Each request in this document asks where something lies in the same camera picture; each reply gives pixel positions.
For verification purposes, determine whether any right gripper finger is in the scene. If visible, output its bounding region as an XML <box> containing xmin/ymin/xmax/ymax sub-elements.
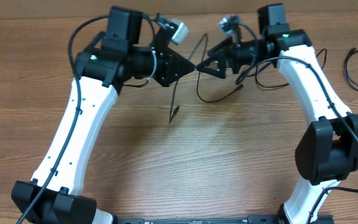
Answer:
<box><xmin>207</xmin><ymin>37</ymin><xmax>233</xmax><ymax>57</ymax></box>
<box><xmin>196</xmin><ymin>57</ymin><xmax>226</xmax><ymax>78</ymax></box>

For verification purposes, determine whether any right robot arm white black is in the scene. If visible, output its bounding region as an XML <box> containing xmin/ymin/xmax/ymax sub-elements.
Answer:
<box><xmin>197</xmin><ymin>3</ymin><xmax>358</xmax><ymax>223</ymax></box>

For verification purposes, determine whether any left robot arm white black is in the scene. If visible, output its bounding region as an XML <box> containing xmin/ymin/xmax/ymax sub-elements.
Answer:
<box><xmin>11</xmin><ymin>6</ymin><xmax>195</xmax><ymax>223</ymax></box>

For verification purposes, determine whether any cardboard wall panel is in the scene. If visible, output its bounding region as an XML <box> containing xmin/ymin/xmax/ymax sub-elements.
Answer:
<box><xmin>0</xmin><ymin>0</ymin><xmax>358</xmax><ymax>19</ymax></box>

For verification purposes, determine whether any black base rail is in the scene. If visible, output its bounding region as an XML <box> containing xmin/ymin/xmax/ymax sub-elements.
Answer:
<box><xmin>113</xmin><ymin>215</ymin><xmax>285</xmax><ymax>224</ymax></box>

